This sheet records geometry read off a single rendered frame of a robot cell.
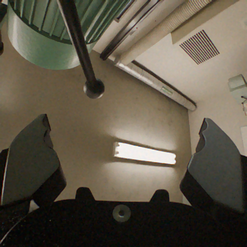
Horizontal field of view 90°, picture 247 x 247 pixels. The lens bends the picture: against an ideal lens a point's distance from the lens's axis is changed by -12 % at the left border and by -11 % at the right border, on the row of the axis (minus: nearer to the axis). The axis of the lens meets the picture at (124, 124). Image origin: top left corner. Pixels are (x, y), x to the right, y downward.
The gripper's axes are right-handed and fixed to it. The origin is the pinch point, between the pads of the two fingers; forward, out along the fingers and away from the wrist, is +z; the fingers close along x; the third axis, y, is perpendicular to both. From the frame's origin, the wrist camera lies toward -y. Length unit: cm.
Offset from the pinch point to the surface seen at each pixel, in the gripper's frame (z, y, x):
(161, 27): 159, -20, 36
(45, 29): 11.1, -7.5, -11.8
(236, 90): 157, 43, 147
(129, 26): 170, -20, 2
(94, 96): 9.9, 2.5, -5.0
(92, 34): 14.3, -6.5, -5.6
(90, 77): 8.5, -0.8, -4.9
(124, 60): 192, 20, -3
